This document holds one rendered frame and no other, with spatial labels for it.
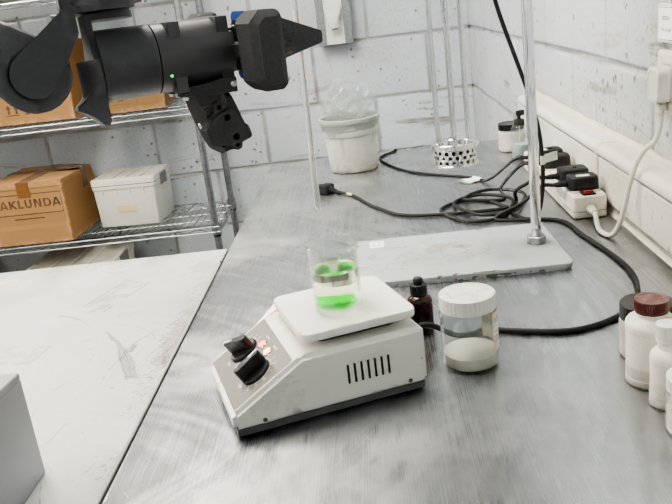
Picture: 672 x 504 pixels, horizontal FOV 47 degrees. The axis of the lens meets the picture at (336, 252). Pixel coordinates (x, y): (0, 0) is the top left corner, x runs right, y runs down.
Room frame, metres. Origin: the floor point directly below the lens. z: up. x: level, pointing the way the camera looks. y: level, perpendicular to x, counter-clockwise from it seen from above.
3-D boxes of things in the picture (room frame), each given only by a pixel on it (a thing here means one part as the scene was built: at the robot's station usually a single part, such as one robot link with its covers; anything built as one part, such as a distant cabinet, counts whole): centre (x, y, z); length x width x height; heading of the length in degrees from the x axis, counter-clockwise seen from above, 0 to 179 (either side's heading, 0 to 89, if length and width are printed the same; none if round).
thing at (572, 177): (1.25, -0.41, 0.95); 0.07 x 0.04 x 0.02; 86
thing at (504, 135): (1.80, -0.44, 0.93); 0.06 x 0.06 x 0.06
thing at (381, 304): (0.75, 0.00, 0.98); 0.12 x 0.12 x 0.01; 16
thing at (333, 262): (0.73, 0.00, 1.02); 0.06 x 0.05 x 0.08; 37
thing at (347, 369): (0.74, 0.03, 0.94); 0.22 x 0.13 x 0.08; 106
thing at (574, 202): (1.40, -0.43, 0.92); 0.40 x 0.06 x 0.04; 176
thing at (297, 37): (0.71, 0.01, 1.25); 0.07 x 0.04 x 0.06; 115
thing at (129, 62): (0.66, 0.16, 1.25); 0.07 x 0.06 x 0.09; 115
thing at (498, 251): (1.09, -0.18, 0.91); 0.30 x 0.20 x 0.01; 86
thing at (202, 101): (0.69, 0.09, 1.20); 0.07 x 0.06 x 0.07; 25
